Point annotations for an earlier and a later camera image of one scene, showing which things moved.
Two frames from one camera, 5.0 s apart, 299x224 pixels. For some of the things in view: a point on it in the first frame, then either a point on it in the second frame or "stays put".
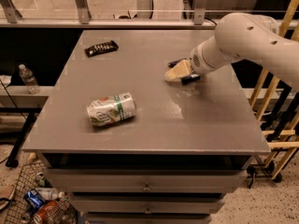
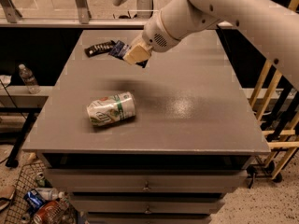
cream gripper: [197, 62] → [154, 36]
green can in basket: [40, 180] stays put
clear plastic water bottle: [28, 77] stays put
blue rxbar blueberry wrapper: [192, 77] → [120, 49]
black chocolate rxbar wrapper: [101, 49] stays put
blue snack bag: [34, 201] stays put
